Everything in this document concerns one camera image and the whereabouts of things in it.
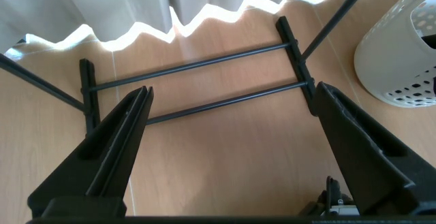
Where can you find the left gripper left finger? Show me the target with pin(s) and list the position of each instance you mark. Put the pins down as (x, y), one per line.
(102, 169)

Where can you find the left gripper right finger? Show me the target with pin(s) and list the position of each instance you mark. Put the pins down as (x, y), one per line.
(381, 169)

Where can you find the black clothes rack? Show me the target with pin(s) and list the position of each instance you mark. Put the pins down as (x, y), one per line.
(88, 77)

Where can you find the white laundry basket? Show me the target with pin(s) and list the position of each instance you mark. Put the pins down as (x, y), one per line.
(385, 53)

